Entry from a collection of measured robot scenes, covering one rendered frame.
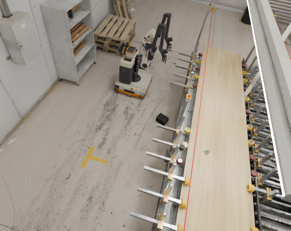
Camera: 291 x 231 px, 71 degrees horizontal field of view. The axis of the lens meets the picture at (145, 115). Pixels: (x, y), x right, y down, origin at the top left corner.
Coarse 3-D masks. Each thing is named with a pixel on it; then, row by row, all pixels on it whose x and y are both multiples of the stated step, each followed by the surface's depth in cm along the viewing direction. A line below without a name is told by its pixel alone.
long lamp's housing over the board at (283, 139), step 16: (256, 0) 204; (256, 16) 178; (256, 32) 163; (272, 64) 128; (272, 80) 117; (272, 96) 109; (272, 112) 103; (272, 128) 98; (288, 128) 93; (288, 144) 87; (288, 160) 82; (288, 176) 79; (288, 192) 76
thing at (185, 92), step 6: (192, 54) 441; (186, 90) 358; (180, 102) 347; (180, 108) 330; (174, 132) 296; (174, 138) 289; (168, 162) 263; (168, 168) 258; (162, 186) 242; (162, 192) 237; (162, 204) 228; (156, 210) 227; (162, 210) 224; (156, 216) 219; (156, 228) 211
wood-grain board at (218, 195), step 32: (224, 64) 393; (224, 96) 331; (192, 128) 279; (224, 128) 286; (192, 160) 246; (224, 160) 251; (192, 192) 220; (224, 192) 224; (192, 224) 200; (224, 224) 203
